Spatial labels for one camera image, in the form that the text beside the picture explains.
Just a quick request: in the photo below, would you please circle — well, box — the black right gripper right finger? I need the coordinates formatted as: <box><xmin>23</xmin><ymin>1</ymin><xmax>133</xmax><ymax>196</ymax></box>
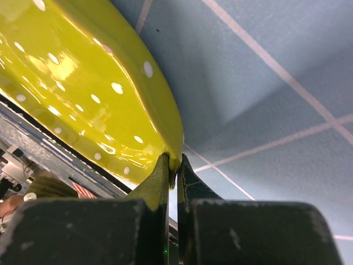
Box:
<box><xmin>177</xmin><ymin>157</ymin><xmax>342</xmax><ymax>264</ymax></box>

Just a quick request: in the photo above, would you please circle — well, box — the green dotted plate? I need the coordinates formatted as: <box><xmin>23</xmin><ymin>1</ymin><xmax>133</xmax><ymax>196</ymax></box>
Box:
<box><xmin>1</xmin><ymin>1</ymin><xmax>183</xmax><ymax>188</ymax></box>

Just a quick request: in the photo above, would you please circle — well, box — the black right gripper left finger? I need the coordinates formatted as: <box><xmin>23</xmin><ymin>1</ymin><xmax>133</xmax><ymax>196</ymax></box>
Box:
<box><xmin>1</xmin><ymin>154</ymin><xmax>169</xmax><ymax>264</ymax></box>

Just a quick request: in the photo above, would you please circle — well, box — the blue checked cloth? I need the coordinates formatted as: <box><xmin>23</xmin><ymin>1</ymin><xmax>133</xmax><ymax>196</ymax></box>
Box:
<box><xmin>114</xmin><ymin>1</ymin><xmax>352</xmax><ymax>264</ymax></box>

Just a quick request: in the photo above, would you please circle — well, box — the striped folded cloth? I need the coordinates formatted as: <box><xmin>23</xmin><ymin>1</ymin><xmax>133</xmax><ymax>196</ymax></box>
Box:
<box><xmin>71</xmin><ymin>181</ymin><xmax>97</xmax><ymax>199</ymax></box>

